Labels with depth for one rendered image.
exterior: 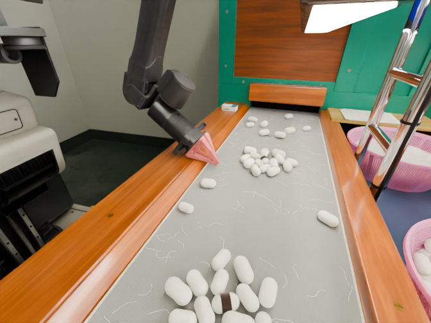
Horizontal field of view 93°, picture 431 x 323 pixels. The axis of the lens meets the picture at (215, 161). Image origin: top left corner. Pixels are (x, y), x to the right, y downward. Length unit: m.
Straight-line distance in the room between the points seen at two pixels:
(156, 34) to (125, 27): 1.74
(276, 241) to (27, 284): 0.33
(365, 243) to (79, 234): 0.42
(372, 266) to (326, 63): 0.78
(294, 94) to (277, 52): 0.19
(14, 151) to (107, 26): 1.79
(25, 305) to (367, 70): 1.07
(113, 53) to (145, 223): 2.08
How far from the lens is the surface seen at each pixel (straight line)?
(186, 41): 1.97
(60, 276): 0.35
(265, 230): 0.38
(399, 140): 0.47
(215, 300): 0.29
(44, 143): 0.74
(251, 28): 1.00
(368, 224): 0.42
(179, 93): 0.47
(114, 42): 2.32
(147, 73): 0.50
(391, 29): 1.02
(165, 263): 0.34
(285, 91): 0.93
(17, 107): 0.75
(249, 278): 0.30
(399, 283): 0.36
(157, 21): 0.50
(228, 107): 0.88
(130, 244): 0.36
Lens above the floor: 1.02
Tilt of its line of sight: 30 degrees down
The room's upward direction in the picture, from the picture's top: straight up
